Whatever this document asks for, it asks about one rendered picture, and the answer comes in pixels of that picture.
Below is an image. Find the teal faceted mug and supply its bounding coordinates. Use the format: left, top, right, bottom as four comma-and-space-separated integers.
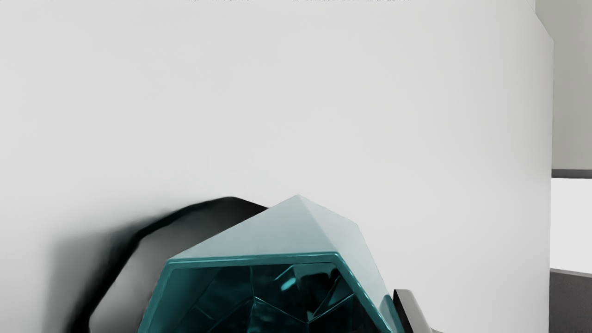
137, 194, 404, 333

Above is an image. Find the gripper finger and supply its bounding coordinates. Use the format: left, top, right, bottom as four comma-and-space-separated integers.
393, 289, 444, 333

